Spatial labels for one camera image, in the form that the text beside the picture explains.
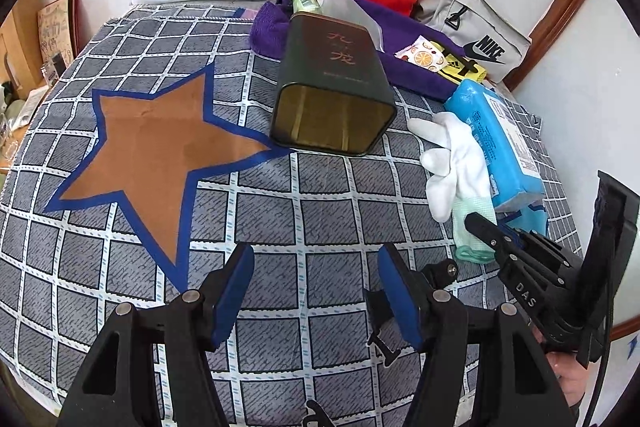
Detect orange fruit print packet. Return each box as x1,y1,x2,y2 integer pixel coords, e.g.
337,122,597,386
394,34,451,72

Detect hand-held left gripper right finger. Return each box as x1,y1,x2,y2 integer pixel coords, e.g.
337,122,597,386
376,243,576,427

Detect blue wet wipes pack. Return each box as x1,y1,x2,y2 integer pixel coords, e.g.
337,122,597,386
444,79,548,233

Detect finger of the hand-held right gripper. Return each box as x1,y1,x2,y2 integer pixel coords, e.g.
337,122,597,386
464,212,521,270
495,224,551,258

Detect brown cardboard box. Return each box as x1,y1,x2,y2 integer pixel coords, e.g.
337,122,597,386
0,0,43,102

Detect white tissue pack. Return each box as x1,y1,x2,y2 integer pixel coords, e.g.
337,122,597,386
320,0,385,50

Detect mint green cloth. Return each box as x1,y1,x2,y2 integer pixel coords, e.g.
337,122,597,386
454,196,502,264

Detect dark green tin box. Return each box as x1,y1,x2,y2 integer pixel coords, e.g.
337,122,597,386
269,12,398,158

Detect black cable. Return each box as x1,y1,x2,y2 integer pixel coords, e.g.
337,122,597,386
582,297,613,427

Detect wooden wall trim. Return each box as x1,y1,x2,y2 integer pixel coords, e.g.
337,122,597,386
502,0,598,90

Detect yellow and black sock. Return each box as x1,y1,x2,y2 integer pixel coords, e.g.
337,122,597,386
431,42,488,84

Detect star print checked blanket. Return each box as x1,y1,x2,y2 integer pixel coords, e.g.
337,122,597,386
0,3,586,427

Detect purple towel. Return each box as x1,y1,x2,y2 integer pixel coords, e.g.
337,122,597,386
250,0,468,102

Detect person's right hand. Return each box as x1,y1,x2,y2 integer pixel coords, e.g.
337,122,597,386
530,327,601,408

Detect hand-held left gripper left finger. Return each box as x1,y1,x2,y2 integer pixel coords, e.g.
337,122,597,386
60,241,256,427

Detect white glove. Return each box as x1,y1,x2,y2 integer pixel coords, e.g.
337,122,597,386
407,112,496,224

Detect grey sports bag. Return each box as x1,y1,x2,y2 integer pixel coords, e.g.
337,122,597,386
411,0,533,84

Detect brown framed poster board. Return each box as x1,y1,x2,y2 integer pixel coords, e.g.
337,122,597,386
36,0,81,80

